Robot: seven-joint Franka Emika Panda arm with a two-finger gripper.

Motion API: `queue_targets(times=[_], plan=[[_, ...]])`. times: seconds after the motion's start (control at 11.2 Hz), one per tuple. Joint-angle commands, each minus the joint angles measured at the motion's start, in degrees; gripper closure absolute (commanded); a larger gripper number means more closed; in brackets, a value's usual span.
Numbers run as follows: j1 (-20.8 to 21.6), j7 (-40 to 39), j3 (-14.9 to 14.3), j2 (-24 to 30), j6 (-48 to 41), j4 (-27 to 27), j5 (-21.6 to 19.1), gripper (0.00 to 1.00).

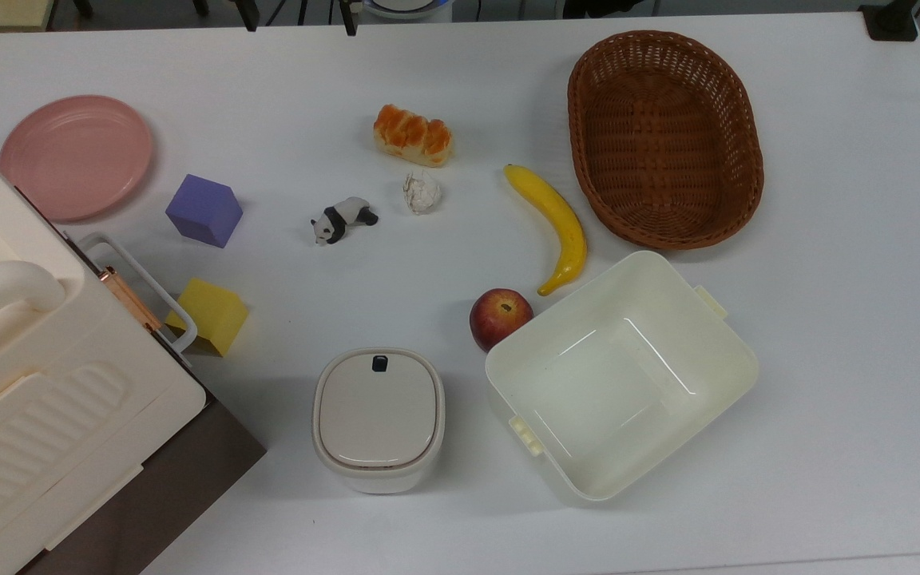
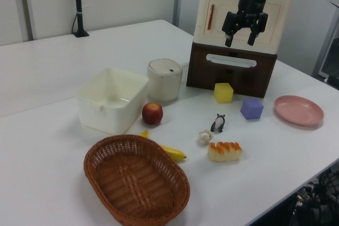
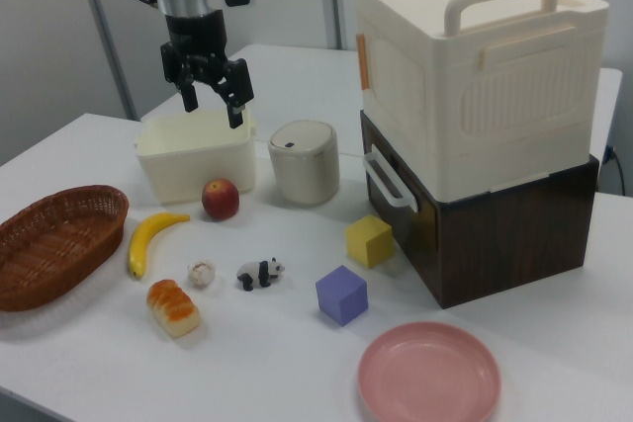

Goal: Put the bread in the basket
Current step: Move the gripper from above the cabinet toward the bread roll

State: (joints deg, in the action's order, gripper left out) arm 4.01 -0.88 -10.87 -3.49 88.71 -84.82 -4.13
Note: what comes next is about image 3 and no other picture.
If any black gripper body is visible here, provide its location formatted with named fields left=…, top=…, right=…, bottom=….
left=164, top=10, right=229, bottom=78

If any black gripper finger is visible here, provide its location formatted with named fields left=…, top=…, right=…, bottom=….
left=159, top=41, right=202, bottom=114
left=201, top=56, right=256, bottom=129

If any toy bread loaf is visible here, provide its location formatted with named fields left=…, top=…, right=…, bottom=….
left=146, top=279, right=202, bottom=342

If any brown wicker basket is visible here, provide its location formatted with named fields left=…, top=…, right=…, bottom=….
left=0, top=184, right=131, bottom=313

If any cream plastic open bin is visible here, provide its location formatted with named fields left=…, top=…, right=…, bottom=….
left=134, top=108, right=259, bottom=205

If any beige mini trash can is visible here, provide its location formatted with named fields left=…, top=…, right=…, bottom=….
left=267, top=120, right=341, bottom=208

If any red toy apple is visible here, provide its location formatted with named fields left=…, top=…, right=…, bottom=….
left=201, top=178, right=241, bottom=221

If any copper latch on storage box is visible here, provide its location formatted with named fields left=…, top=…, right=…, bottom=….
left=356, top=34, right=371, bottom=93

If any yellow toy banana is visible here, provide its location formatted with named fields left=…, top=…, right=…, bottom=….
left=128, top=211, right=192, bottom=280

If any panda figurine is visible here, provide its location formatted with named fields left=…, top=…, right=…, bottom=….
left=235, top=257, right=287, bottom=293

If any white garlic bulb toy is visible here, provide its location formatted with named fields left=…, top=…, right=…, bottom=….
left=186, top=259, right=217, bottom=289

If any yellow foam cube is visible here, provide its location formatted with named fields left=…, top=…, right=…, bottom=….
left=344, top=214, right=396, bottom=269

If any purple foam cube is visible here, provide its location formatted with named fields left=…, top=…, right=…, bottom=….
left=315, top=264, right=369, bottom=328

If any dark wood drawer cabinet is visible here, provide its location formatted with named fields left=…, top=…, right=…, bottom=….
left=359, top=110, right=601, bottom=309

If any pink plastic plate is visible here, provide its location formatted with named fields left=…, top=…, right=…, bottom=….
left=357, top=321, right=502, bottom=422

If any white drawer handle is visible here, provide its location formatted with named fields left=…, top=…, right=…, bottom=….
left=362, top=150, right=420, bottom=211

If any black power cable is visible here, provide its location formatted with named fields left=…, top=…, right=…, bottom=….
left=604, top=143, right=633, bottom=196

